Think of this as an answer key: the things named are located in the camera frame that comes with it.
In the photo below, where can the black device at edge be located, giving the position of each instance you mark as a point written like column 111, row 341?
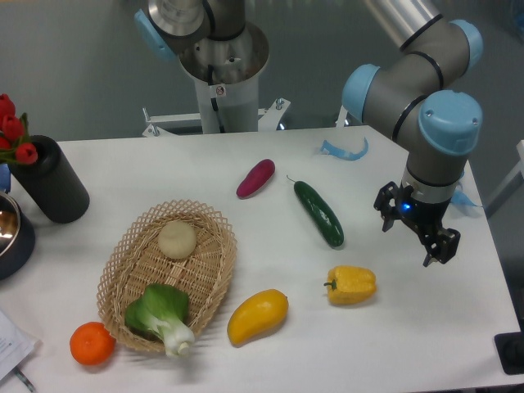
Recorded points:
column 510, row 350

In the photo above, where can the white frame at right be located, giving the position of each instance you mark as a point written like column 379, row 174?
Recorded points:
column 507, row 187

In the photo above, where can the green bok choy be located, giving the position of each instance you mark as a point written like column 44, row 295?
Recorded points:
column 161, row 311

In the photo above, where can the orange mandarin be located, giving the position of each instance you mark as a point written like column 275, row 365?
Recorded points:
column 91, row 344

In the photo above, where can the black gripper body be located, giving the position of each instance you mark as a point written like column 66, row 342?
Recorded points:
column 424, row 219

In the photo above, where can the white paper sheets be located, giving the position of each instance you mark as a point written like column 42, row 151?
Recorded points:
column 16, row 345

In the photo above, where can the green cucumber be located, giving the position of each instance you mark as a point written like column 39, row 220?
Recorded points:
column 320, row 212

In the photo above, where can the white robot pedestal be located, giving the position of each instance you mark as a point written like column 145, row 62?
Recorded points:
column 226, row 77

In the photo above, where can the white steamed bun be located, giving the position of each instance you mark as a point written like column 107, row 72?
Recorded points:
column 177, row 239

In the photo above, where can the black cylindrical vase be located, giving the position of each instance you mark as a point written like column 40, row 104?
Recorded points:
column 52, row 183

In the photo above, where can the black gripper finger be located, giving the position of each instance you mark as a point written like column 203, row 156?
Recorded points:
column 385, row 204
column 441, row 245

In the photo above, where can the dark metal bowl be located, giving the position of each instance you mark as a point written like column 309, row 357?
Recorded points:
column 17, row 237

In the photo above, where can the purple sweet potato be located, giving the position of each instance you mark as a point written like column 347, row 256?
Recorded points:
column 258, row 176

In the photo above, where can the blue plastic strip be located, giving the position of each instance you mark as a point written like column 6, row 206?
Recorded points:
column 329, row 149

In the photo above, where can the yellow mango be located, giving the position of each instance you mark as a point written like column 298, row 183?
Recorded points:
column 256, row 316

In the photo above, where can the red artificial tulips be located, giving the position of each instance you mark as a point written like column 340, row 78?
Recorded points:
column 16, row 146

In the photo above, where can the woven wicker basket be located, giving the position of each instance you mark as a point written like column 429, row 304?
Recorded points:
column 137, row 262

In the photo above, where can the blue object at left edge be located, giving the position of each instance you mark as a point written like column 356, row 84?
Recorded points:
column 5, row 178

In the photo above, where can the yellow bell pepper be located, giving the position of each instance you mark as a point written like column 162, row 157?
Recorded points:
column 350, row 285

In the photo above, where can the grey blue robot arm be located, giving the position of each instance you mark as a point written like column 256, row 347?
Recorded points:
column 410, row 103

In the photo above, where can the pen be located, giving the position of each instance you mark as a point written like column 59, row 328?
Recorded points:
column 23, row 378

